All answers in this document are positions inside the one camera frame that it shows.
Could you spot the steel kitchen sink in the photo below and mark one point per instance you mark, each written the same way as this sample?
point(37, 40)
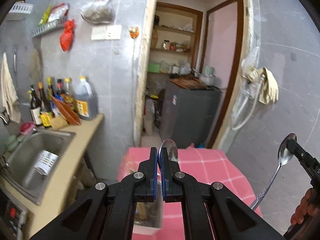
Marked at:
point(30, 166)

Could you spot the grey wall rack basket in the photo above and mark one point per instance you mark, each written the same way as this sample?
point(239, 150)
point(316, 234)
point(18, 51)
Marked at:
point(49, 27)

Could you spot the grey small refrigerator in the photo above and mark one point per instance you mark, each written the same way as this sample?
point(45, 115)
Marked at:
point(188, 114)

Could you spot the orange snack packet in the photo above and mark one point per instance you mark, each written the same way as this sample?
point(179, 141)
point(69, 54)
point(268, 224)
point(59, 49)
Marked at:
point(70, 116)

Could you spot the dark soy sauce bottle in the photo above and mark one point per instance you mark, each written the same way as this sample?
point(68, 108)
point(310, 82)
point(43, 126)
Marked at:
point(35, 107)

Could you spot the person's right hand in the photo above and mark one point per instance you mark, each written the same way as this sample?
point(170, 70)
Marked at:
point(304, 208)

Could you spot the orange wall hook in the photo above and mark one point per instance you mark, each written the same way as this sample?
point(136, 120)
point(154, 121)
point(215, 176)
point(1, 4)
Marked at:
point(134, 32)

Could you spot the clear bag of dried goods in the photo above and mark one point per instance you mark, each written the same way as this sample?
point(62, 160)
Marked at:
point(97, 12)

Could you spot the green box on shelf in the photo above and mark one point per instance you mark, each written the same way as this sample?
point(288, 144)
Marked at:
point(153, 68)

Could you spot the white wall socket plate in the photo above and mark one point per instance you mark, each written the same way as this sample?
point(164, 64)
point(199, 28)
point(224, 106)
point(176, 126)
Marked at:
point(106, 32)

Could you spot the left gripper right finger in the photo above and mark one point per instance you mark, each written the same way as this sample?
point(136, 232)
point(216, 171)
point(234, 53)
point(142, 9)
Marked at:
point(171, 176)

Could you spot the pink checked tablecloth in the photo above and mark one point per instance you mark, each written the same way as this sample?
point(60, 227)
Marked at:
point(207, 166)

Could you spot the white perforated utensil holder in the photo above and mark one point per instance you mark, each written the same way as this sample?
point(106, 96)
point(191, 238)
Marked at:
point(148, 218)

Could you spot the yellow labelled sauce bottle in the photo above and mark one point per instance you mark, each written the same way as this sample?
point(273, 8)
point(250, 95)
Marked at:
point(46, 112)

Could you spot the large steel spoon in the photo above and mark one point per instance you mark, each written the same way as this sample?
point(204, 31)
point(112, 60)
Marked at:
point(284, 156)

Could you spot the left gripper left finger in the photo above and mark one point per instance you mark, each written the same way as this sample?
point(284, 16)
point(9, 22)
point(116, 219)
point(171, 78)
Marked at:
point(146, 190)

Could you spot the white plastic wall basket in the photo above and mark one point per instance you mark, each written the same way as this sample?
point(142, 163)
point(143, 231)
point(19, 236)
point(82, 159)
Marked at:
point(21, 8)

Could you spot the small steel spoon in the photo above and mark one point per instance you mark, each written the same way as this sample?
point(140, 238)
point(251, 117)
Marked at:
point(172, 150)

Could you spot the cream rag on hook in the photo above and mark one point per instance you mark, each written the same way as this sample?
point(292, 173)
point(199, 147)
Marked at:
point(269, 91)

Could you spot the beige hanging cloth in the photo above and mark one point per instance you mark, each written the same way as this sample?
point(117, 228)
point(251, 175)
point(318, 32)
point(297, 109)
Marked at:
point(8, 92)

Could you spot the dark vinegar jug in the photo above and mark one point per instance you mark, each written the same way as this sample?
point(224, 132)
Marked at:
point(85, 100)

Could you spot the red plastic bag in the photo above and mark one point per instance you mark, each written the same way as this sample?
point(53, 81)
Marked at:
point(67, 36)

